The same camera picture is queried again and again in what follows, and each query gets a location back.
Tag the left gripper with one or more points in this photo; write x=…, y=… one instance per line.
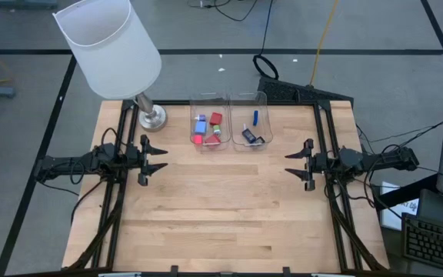
x=144, y=161

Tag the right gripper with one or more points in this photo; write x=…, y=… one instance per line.
x=323, y=163

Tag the pink wall charger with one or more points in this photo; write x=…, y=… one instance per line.
x=197, y=139

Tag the black power bank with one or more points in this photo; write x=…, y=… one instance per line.
x=259, y=141

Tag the light blue wall charger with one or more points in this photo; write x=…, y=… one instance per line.
x=200, y=127

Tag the red power bank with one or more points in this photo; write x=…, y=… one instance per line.
x=212, y=140

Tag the purple white wall charger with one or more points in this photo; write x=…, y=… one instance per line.
x=201, y=117

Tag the blue power bank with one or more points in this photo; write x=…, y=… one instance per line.
x=255, y=117

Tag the green white wall charger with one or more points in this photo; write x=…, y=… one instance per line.
x=217, y=130

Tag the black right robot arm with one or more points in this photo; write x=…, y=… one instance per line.
x=390, y=159

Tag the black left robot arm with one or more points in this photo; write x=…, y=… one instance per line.
x=64, y=163

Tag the clear plastic bin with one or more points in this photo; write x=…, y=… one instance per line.
x=264, y=104
x=210, y=102

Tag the black table edge clamp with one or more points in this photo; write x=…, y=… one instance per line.
x=286, y=271
x=174, y=271

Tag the white paper sheet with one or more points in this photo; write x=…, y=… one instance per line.
x=392, y=221

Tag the silver table lamp white shade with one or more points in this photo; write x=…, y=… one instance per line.
x=106, y=46

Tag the black keyboard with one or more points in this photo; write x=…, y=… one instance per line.
x=433, y=242

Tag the black aluminium table frame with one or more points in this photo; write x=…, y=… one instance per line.
x=323, y=104

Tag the silver rig post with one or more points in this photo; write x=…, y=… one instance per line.
x=119, y=274

